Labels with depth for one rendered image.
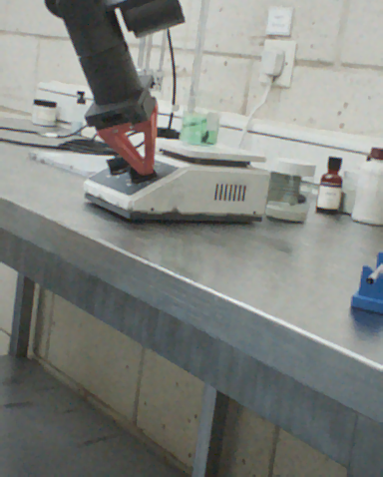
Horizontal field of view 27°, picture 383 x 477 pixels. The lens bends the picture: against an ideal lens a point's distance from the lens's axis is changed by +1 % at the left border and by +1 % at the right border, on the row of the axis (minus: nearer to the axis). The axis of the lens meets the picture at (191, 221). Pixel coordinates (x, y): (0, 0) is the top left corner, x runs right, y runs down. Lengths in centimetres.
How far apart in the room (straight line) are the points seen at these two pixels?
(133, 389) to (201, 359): 125
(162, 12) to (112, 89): 10
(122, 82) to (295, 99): 70
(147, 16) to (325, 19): 70
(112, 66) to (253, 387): 39
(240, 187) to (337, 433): 43
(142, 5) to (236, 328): 38
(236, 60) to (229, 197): 74
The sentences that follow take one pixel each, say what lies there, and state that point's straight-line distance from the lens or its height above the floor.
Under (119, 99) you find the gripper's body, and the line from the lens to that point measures 89.
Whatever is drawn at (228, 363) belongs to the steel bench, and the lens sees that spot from 71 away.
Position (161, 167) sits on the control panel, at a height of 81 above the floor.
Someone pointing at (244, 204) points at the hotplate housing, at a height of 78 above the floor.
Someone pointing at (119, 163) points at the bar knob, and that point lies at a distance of 100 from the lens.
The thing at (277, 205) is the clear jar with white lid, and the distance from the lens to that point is 107.
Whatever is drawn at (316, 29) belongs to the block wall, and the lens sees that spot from 154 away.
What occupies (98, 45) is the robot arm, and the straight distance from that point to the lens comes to 88.
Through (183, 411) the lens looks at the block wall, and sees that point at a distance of 184.
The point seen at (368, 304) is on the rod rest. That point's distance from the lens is 69.
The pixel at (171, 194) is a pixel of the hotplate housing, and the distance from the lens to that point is 94.
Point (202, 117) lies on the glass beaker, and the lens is 98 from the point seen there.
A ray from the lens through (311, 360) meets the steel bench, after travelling 59.
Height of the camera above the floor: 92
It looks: 10 degrees down
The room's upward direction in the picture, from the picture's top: 8 degrees clockwise
